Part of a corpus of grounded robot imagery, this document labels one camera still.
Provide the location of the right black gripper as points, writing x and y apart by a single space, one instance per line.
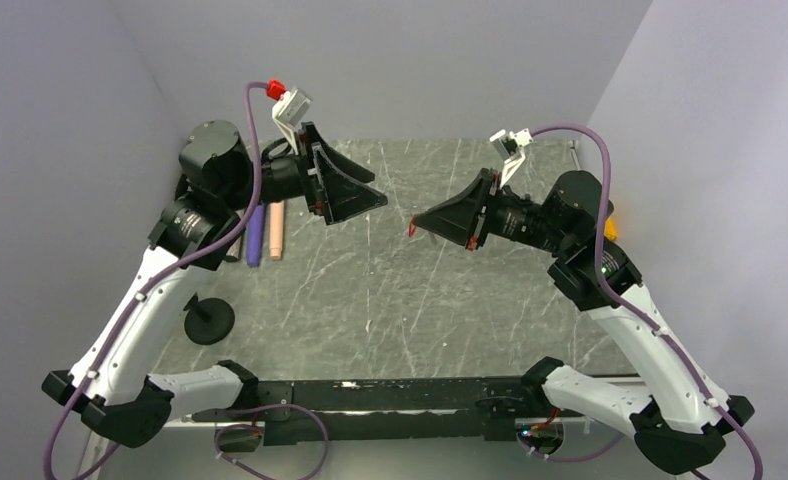
461 217

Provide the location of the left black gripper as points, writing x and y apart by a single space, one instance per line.
342 197

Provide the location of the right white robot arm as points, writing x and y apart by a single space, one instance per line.
680 418

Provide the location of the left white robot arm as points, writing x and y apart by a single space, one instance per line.
112 387

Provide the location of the peach marker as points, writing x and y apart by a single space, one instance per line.
276 218

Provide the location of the purple marker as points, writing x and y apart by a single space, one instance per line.
255 236

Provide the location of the yellow bin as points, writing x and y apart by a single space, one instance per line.
610 230

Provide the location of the black round stand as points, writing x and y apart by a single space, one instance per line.
208 321

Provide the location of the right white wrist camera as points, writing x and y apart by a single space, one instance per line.
511 148

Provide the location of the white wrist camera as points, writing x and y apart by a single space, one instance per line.
287 114
511 148

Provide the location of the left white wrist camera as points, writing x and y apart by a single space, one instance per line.
287 114

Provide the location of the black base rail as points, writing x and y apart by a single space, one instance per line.
490 408

